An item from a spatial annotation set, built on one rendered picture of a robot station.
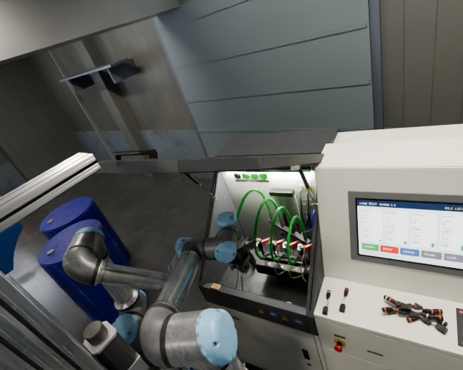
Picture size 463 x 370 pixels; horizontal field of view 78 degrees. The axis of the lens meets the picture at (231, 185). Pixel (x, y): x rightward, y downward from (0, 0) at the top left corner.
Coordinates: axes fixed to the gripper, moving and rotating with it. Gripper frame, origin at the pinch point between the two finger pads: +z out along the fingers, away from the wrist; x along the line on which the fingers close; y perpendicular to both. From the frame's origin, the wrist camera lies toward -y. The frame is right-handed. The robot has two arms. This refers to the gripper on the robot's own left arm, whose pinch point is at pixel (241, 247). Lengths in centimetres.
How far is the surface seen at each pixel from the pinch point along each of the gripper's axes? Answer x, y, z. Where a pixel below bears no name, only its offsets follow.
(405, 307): 62, 14, 38
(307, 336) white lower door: 18, 40, 37
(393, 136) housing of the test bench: 51, -64, 46
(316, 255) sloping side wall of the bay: 27.1, -1.0, 24.7
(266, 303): 4.8, 26.9, 18.2
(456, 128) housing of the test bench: 73, -68, 57
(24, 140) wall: -672, -139, -73
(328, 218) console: 34.1, -19.1, 20.7
